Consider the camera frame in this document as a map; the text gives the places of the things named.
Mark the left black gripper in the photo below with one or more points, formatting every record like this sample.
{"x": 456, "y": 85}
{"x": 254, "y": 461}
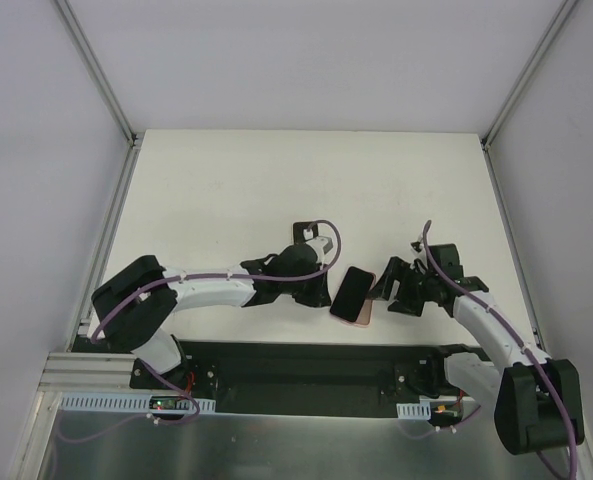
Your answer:
{"x": 314, "y": 292}

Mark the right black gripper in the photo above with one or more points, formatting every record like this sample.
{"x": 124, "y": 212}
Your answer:
{"x": 405, "y": 286}

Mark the purple smartphone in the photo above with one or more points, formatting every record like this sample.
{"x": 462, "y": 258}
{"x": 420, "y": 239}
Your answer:
{"x": 338, "y": 306}

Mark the pink phone case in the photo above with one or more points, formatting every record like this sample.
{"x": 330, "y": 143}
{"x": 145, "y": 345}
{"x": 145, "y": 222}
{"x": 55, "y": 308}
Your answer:
{"x": 365, "y": 310}

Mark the phone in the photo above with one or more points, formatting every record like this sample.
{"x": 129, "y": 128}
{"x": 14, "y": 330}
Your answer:
{"x": 304, "y": 231}

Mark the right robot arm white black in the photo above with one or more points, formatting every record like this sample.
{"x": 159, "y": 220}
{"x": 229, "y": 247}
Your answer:
{"x": 535, "y": 400}

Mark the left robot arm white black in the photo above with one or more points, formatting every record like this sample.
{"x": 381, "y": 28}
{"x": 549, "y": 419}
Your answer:
{"x": 133, "y": 305}

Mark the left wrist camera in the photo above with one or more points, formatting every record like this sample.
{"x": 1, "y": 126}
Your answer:
{"x": 321, "y": 245}

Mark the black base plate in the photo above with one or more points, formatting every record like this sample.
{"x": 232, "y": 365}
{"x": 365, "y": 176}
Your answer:
{"x": 352, "y": 381}

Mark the right white cable duct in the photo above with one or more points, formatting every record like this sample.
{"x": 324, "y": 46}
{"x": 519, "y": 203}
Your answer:
{"x": 420, "y": 411}

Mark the white cable duct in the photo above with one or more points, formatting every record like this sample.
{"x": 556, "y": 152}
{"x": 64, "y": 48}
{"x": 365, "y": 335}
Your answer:
{"x": 134, "y": 403}
{"x": 420, "y": 411}

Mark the front aluminium rail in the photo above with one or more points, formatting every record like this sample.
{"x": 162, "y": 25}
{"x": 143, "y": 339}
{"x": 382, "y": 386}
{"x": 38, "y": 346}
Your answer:
{"x": 91, "y": 372}

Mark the left white cable duct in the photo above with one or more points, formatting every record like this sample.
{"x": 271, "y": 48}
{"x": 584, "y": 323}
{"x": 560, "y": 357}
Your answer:
{"x": 134, "y": 403}

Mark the right aluminium frame post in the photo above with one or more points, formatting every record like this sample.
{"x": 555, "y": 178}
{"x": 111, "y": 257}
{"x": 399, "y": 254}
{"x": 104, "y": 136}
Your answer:
{"x": 544, "y": 45}

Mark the aluminium frame post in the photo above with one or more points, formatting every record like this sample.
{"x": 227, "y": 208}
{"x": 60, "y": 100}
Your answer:
{"x": 544, "y": 45}
{"x": 89, "y": 59}

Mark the left aluminium frame post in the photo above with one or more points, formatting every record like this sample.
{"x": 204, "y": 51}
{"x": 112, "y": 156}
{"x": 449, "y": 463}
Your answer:
{"x": 89, "y": 59}

